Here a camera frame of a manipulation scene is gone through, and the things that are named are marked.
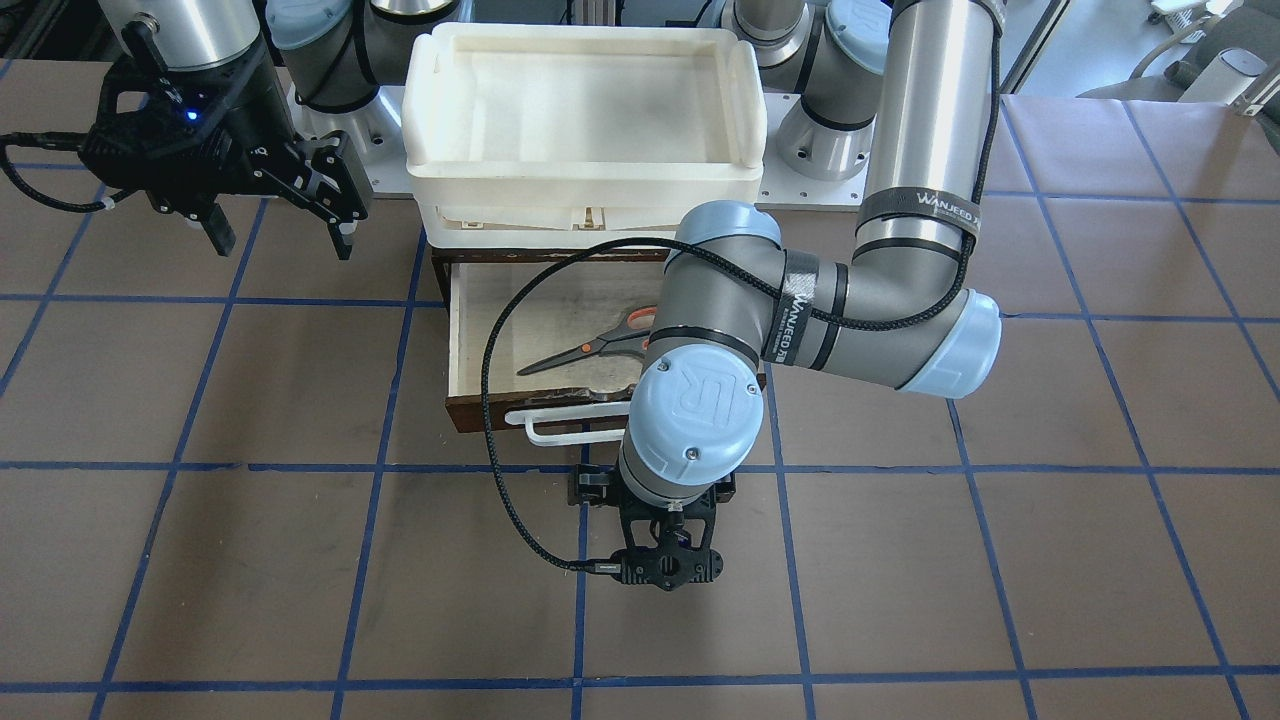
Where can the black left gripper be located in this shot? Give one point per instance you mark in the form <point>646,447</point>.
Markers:
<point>587,490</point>

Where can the wooden drawer with white handle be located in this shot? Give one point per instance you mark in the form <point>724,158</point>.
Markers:
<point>533,331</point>

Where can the orange grey handled scissors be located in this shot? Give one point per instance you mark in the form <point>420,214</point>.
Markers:
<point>629,338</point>

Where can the white plastic bin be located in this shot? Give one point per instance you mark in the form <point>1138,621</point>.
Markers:
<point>559,137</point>

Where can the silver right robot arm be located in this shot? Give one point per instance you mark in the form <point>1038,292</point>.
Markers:
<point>337,61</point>

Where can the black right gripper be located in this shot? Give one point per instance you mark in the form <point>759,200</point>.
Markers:
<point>262,122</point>

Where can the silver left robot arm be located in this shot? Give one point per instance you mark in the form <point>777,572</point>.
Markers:
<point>916,79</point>

